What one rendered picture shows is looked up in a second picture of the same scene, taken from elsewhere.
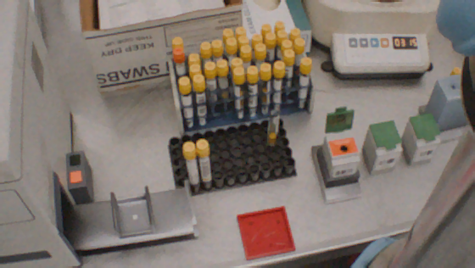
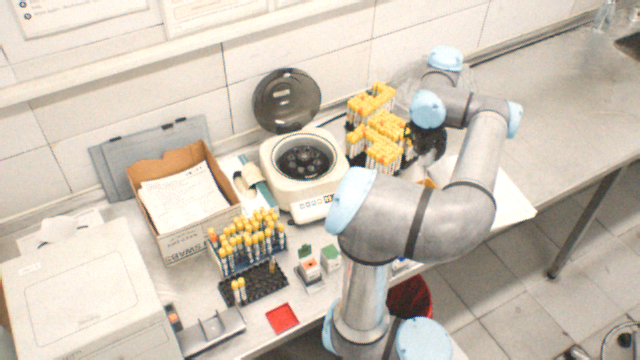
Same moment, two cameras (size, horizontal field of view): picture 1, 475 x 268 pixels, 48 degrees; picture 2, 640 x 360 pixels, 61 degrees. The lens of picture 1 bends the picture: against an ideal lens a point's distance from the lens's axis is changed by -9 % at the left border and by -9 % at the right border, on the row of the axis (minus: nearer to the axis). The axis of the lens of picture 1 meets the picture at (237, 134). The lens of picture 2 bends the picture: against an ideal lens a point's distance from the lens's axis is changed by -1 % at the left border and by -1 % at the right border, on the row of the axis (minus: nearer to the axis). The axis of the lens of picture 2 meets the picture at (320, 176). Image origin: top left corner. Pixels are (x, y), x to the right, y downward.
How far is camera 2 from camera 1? 0.66 m
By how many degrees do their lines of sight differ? 15
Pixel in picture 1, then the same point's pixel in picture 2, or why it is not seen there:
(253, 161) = (265, 283)
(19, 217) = (160, 341)
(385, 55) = (321, 208)
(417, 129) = not seen: hidden behind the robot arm
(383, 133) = (329, 251)
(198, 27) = (219, 219)
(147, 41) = (193, 233)
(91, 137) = (170, 294)
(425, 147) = not seen: hidden behind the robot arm
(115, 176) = (192, 311)
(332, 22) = (288, 198)
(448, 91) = not seen: hidden behind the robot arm
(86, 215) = (184, 336)
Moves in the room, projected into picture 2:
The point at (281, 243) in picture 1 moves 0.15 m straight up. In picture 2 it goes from (291, 321) to (290, 292)
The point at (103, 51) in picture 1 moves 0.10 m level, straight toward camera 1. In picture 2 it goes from (169, 244) to (187, 269)
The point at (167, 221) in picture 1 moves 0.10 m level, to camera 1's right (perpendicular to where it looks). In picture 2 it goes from (231, 325) to (269, 313)
